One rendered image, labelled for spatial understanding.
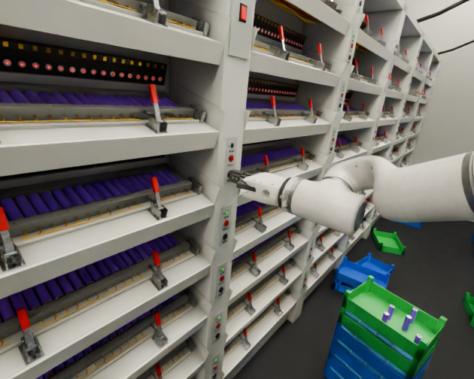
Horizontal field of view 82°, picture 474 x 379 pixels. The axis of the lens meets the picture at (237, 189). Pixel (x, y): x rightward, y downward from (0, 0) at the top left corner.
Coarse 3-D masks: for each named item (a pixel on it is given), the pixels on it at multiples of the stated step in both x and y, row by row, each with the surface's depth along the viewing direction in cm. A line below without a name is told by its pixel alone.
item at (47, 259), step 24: (96, 168) 63; (120, 168) 68; (192, 168) 75; (192, 192) 74; (216, 192) 71; (96, 216) 56; (144, 216) 60; (168, 216) 63; (192, 216) 68; (24, 240) 46; (48, 240) 48; (72, 240) 49; (96, 240) 51; (120, 240) 54; (144, 240) 59; (48, 264) 45; (72, 264) 48; (0, 288) 41; (24, 288) 44
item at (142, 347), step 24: (192, 288) 87; (168, 312) 81; (192, 312) 85; (120, 336) 70; (144, 336) 75; (168, 336) 76; (72, 360) 64; (96, 360) 66; (120, 360) 68; (144, 360) 70
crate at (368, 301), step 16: (368, 288) 123; (352, 304) 110; (368, 304) 116; (384, 304) 117; (400, 304) 114; (368, 320) 105; (400, 320) 109; (416, 320) 110; (432, 320) 105; (384, 336) 101; (400, 336) 96; (432, 336) 103; (416, 352) 93
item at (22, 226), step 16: (144, 192) 64; (160, 192) 66; (176, 192) 71; (64, 208) 52; (80, 208) 53; (96, 208) 55; (112, 208) 58; (16, 224) 46; (32, 224) 47; (48, 224) 49; (0, 240) 45
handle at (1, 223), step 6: (0, 210) 41; (0, 216) 41; (0, 222) 40; (6, 222) 41; (0, 228) 40; (6, 228) 41; (0, 234) 41; (6, 234) 41; (6, 240) 41; (6, 246) 41; (12, 246) 42; (6, 252) 41; (12, 252) 42
